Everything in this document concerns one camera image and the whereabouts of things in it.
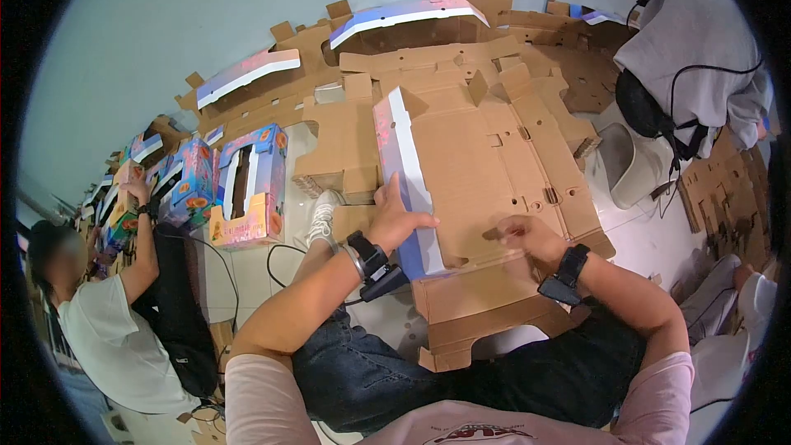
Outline person's legs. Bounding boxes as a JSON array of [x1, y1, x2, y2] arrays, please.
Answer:
[[290, 190, 650, 436]]

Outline row of folded printed boxes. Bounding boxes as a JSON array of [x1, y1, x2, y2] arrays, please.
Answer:
[[77, 124, 289, 262]]

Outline black wrist band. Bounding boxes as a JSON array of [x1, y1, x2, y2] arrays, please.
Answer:
[[538, 244, 592, 307], [346, 230, 412, 304]]

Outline cardboard box printed flap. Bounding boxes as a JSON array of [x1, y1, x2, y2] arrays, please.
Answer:
[[372, 65, 617, 373]]

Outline person's right hand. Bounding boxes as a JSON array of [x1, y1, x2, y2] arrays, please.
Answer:
[[494, 215, 572, 272]]

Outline person's body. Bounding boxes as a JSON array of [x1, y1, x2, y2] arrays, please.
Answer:
[[224, 351, 696, 445]]

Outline white plastic bin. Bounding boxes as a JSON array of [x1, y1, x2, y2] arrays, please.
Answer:
[[596, 122, 672, 211]]

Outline stack of brown cardboard pieces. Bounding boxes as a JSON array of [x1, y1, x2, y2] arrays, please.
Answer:
[[676, 130, 773, 260]]

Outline person's left hand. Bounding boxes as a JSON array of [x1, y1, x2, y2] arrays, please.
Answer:
[[365, 172, 441, 254]]

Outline pile of flat cardboard sheets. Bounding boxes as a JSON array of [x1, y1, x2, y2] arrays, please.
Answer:
[[175, 0, 628, 206]]

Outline person's right fingers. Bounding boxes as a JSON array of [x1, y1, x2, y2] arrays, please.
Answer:
[[494, 216, 532, 248]]

